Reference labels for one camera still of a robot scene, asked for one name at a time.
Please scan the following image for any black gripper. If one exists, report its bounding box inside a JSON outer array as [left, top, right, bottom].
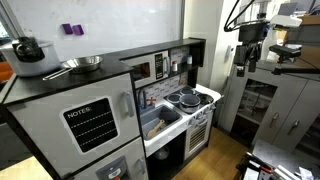
[[233, 23, 267, 78]]

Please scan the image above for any grey toy microwave door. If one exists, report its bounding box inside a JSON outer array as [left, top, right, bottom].
[[122, 50, 172, 90]]

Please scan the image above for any grey metal cabinet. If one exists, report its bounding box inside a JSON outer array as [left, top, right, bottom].
[[218, 59, 320, 159]]

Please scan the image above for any white oven door with vents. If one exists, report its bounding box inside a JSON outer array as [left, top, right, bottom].
[[184, 111, 214, 160]]

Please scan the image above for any fridge door with water dispenser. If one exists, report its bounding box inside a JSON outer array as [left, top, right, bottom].
[[71, 137, 149, 180]]

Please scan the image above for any fridge door with notes board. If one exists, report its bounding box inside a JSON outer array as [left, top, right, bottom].
[[7, 72, 141, 178]]

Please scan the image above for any brown cardboard box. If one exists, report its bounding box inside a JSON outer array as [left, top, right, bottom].
[[286, 14, 320, 69]]

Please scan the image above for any grey toy cooking pot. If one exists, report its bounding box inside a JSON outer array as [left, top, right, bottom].
[[178, 93, 202, 114]]

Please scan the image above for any grey sink basin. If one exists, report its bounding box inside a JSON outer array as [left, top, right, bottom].
[[139, 103, 184, 141]]

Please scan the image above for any orange black bar clamp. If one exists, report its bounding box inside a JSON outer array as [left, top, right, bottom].
[[259, 165, 274, 174]]

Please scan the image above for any wooden spoon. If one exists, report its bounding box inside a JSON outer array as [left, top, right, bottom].
[[146, 119, 166, 139]]

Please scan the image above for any small steel bowl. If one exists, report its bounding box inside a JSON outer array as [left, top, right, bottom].
[[153, 146, 171, 161]]

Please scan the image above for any toy play kitchen unit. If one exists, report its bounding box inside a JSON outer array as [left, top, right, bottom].
[[0, 37, 224, 180]]

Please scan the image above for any whiteboard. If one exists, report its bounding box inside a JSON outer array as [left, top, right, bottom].
[[6, 0, 185, 63]]

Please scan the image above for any steel frying pan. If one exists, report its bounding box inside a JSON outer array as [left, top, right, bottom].
[[42, 55, 104, 82]]

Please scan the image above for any purple magnet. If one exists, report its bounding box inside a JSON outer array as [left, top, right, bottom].
[[72, 24, 85, 36], [61, 23, 74, 35]]

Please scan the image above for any orange plastic object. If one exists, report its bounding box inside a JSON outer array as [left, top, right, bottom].
[[0, 61, 14, 83]]

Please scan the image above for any black camera on stand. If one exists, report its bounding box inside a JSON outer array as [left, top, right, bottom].
[[268, 44, 320, 76]]

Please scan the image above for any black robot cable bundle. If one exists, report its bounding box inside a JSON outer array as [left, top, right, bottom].
[[223, 0, 268, 33]]

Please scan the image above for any silver cabinet door handle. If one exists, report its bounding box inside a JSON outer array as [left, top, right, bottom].
[[288, 119, 300, 136], [269, 112, 280, 128]]

